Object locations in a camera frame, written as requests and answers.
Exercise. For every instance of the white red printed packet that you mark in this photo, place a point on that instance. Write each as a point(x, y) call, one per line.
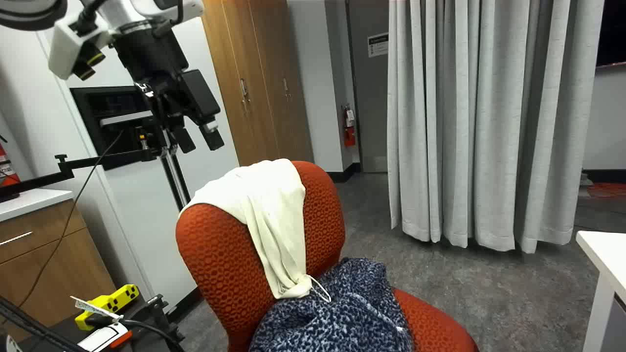
point(104, 338)

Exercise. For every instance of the black wall screen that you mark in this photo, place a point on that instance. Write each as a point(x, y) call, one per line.
point(612, 29)

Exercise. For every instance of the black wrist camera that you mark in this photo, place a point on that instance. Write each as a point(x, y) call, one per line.
point(88, 64)

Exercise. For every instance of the white table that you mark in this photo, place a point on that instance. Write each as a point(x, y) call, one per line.
point(607, 254)

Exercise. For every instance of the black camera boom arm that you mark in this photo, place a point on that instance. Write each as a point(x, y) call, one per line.
point(31, 184)

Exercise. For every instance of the black table clamp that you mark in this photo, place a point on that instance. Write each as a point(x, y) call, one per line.
point(151, 309)

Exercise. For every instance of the white door sign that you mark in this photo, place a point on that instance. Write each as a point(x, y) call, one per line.
point(378, 43)

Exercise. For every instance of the grey pleated curtain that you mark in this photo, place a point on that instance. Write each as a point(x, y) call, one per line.
point(489, 129)

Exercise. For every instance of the red fire extinguisher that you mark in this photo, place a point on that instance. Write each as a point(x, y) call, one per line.
point(350, 133)
point(6, 166)

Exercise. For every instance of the orange fabric office chair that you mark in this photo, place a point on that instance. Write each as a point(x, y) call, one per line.
point(215, 260)

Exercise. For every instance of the white button jersey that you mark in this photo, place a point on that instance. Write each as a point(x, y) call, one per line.
point(260, 195)

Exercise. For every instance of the white refrigerator with black dispenser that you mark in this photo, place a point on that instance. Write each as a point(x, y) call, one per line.
point(129, 221)

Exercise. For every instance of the blue white patterned cloth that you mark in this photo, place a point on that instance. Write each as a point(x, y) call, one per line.
point(338, 318)

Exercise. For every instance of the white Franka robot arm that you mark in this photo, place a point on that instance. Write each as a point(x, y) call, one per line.
point(65, 45)

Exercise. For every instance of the white flat plastic piece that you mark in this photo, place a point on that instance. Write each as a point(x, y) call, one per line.
point(94, 305)

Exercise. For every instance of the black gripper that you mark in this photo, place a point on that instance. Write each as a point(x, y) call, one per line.
point(153, 54)

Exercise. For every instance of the yellow power strip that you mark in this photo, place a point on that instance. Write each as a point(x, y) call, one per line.
point(110, 299)

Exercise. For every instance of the wooden drawer cabinet white top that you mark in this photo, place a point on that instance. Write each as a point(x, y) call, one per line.
point(45, 260)

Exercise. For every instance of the grey door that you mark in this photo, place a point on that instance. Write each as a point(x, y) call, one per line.
point(368, 97)

